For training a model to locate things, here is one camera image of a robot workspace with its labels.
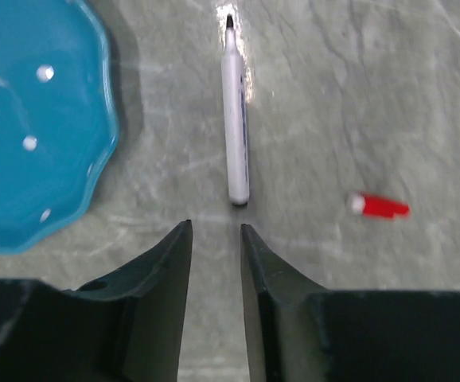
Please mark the white black-tip marker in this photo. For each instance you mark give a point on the white black-tip marker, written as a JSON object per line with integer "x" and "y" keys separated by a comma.
{"x": 235, "y": 119}

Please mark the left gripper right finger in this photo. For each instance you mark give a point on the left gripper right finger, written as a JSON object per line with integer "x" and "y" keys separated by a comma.
{"x": 297, "y": 330}

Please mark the red pen cap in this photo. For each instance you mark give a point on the red pen cap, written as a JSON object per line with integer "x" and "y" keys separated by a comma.
{"x": 374, "y": 206}

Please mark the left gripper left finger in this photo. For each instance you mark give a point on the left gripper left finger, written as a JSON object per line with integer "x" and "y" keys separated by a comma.
{"x": 123, "y": 326}

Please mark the blue polka dot plate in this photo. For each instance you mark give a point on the blue polka dot plate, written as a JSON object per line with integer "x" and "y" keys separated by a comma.
{"x": 58, "y": 120}

